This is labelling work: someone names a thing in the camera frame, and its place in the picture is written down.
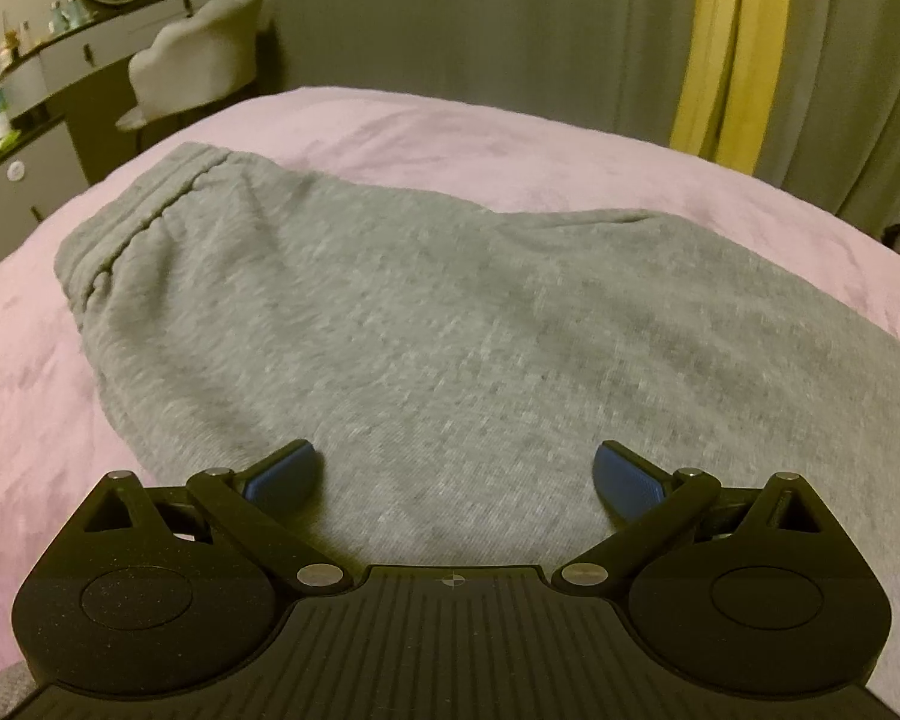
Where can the dark vanity desk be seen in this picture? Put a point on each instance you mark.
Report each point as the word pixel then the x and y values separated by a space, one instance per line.
pixel 66 98

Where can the yellow curtain strip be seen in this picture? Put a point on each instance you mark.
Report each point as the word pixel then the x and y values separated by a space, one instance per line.
pixel 733 69

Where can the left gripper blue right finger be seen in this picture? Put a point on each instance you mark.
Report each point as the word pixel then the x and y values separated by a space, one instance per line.
pixel 656 508

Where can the grey sweatpants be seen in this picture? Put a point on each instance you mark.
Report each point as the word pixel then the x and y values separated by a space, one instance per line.
pixel 458 367

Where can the pink bed blanket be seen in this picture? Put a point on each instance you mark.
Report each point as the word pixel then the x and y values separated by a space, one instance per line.
pixel 53 437

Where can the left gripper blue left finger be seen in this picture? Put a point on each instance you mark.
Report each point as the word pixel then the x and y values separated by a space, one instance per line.
pixel 249 508

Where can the grey-green curtain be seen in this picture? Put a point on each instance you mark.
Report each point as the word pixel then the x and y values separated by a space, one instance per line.
pixel 617 66

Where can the grey upholstered chair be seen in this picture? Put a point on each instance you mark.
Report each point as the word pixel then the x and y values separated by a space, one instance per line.
pixel 193 63

